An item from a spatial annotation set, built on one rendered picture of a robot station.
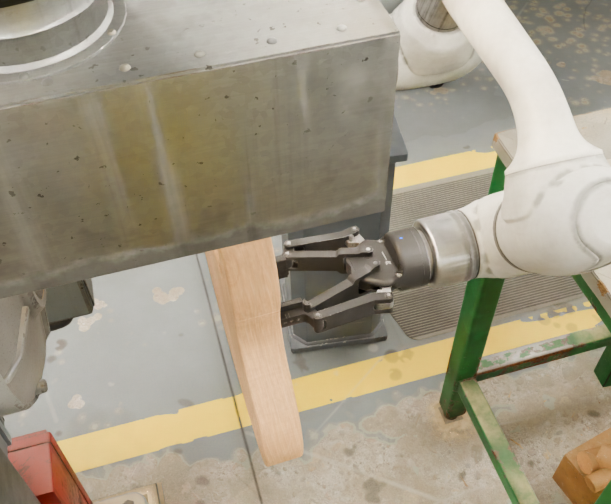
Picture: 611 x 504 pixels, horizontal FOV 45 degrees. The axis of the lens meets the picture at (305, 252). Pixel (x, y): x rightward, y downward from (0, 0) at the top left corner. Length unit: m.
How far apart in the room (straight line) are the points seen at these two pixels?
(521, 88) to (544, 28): 2.56
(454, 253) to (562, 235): 0.18
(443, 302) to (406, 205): 0.41
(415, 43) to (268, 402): 0.91
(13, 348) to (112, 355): 1.54
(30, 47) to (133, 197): 0.10
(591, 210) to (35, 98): 0.52
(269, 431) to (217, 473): 1.15
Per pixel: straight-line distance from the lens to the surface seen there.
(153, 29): 0.44
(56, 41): 0.42
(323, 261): 0.92
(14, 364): 0.64
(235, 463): 1.95
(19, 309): 0.67
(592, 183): 0.76
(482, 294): 1.55
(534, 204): 0.79
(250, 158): 0.45
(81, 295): 1.05
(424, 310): 2.20
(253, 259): 0.63
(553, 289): 2.32
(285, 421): 0.80
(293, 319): 0.86
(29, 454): 1.35
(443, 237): 0.90
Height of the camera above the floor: 1.76
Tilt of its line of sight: 49 degrees down
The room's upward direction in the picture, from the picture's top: 2 degrees counter-clockwise
